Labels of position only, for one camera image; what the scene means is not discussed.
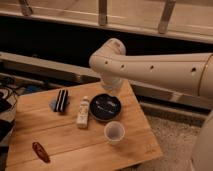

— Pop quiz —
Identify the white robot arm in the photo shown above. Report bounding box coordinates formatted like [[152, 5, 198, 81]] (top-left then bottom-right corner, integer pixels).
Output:
[[89, 38, 213, 171]]

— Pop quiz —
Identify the black round plate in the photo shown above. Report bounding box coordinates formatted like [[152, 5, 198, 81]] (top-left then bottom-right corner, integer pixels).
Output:
[[89, 94, 122, 122]]

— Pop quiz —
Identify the white tube bottle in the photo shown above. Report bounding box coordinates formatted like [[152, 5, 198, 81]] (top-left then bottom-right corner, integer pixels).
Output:
[[76, 96, 90, 129]]

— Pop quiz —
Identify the clear plastic cup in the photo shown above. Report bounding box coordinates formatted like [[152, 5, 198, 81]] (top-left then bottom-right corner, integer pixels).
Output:
[[104, 121, 125, 145]]

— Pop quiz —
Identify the black white striped block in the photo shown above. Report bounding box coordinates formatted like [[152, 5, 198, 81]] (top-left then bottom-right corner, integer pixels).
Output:
[[54, 89, 68, 112]]

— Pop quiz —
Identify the blue round pad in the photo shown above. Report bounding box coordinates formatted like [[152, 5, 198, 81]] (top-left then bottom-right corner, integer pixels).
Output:
[[49, 99, 56, 111]]

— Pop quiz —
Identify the red brown oblong object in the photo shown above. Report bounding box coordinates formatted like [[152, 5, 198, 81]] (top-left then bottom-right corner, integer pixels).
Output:
[[32, 142, 50, 163]]

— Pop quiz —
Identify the metal railing post middle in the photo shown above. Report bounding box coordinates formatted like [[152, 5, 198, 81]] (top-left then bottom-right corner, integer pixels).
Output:
[[98, 0, 107, 26]]

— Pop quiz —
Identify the metal railing post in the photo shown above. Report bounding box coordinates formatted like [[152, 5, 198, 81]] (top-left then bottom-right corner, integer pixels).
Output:
[[19, 0, 33, 16], [98, 0, 107, 26], [158, 0, 176, 34]]

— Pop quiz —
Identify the metal railing post right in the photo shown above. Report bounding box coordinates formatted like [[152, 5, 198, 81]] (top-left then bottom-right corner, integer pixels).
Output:
[[158, 0, 176, 34]]

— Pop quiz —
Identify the black cables clutter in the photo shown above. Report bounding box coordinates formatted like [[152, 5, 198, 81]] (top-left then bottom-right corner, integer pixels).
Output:
[[0, 77, 20, 148]]

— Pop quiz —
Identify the metal railing post left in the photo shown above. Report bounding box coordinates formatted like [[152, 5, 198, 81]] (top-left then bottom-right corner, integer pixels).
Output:
[[19, 0, 33, 16]]

